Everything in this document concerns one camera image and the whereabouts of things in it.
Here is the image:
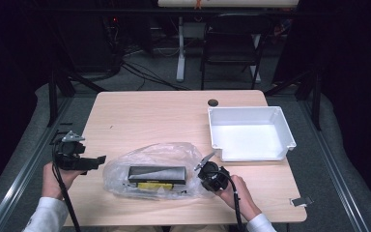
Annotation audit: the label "hand-held gripper black cable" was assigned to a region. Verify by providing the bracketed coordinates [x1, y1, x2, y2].
[51, 140, 82, 232]
[217, 169, 245, 232]

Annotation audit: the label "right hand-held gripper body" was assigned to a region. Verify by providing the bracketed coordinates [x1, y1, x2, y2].
[193, 151, 232, 193]

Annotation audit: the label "white plastic bin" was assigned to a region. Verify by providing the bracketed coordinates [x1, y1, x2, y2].
[207, 105, 298, 162]

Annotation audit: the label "black floor cables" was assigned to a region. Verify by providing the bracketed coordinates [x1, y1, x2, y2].
[121, 60, 192, 92]

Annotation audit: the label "black box with yellow label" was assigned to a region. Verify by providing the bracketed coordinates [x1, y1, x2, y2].
[127, 164, 188, 191]

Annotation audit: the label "black metal frame post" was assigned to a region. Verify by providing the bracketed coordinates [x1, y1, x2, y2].
[311, 71, 323, 131]

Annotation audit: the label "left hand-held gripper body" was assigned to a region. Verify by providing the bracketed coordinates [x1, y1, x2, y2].
[52, 130, 91, 172]

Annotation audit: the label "person's right hand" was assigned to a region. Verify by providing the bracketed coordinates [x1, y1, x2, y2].
[215, 174, 263, 222]

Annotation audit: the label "dark cabinet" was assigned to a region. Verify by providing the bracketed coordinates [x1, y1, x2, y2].
[57, 13, 124, 74]

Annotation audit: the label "white table leg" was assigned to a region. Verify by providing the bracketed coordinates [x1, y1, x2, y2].
[175, 15, 187, 83]

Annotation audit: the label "grey tape piece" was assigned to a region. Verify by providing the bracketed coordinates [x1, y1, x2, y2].
[290, 195, 314, 208]

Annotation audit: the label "right hand-held gripper black cable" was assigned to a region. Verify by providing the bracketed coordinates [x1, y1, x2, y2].
[217, 169, 245, 232]

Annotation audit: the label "clear plastic bag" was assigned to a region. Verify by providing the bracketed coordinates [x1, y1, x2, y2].
[101, 142, 215, 201]

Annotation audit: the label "person's left hand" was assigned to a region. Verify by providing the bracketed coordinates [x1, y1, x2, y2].
[42, 161, 85, 201]

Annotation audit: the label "left hand-held gripper black cable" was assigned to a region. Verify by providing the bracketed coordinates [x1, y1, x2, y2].
[51, 140, 82, 232]

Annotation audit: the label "aluminium floor rail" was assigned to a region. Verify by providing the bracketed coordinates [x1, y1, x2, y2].
[0, 96, 75, 232]
[298, 98, 371, 232]

